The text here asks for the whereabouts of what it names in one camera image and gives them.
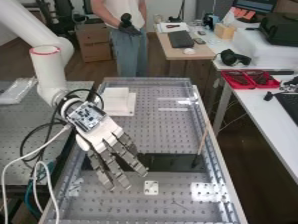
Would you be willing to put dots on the black laptop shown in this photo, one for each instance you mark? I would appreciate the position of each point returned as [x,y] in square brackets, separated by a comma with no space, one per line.
[180,39]

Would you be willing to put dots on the black headphones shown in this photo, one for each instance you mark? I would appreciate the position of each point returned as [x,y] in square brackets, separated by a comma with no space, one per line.
[233,57]

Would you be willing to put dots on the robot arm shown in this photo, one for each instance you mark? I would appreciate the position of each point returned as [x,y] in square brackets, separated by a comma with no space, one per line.
[47,63]

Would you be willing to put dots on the white desk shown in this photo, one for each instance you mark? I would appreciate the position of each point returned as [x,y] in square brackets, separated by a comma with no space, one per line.
[270,133]

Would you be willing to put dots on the white square bearing block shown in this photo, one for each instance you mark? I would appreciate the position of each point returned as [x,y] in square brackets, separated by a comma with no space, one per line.
[151,187]

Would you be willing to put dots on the small white box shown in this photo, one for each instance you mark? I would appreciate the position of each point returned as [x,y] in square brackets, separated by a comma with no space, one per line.
[116,101]

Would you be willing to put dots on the black plate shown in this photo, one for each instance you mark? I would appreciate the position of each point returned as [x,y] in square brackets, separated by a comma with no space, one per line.
[173,162]

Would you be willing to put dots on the small cardboard box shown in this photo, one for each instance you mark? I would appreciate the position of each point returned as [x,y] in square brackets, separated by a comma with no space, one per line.
[224,31]

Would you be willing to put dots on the black case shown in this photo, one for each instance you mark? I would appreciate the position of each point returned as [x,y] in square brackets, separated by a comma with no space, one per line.
[280,30]

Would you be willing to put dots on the small black device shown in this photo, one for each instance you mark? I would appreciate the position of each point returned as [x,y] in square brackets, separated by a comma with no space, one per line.
[268,96]

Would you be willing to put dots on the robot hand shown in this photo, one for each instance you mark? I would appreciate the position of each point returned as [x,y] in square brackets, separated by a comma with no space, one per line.
[100,128]

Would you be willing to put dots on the person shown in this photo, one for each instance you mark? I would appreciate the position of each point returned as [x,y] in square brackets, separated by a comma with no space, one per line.
[128,43]

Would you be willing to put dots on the dark computer monitor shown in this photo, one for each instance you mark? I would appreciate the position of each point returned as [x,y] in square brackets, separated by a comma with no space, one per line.
[254,5]

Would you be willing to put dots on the white computer mouse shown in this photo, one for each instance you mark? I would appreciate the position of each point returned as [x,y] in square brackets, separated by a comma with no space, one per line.
[189,51]

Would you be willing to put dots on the clear box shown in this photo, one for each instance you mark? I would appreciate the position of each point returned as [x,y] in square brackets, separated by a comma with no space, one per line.
[208,140]

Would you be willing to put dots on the thin stick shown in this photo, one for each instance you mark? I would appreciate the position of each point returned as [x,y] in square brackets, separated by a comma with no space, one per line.
[203,140]

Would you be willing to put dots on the wooden desk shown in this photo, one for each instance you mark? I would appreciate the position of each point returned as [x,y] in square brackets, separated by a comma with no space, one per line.
[181,55]

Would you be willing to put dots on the red tray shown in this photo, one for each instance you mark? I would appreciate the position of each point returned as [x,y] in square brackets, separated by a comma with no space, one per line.
[237,80]
[264,79]

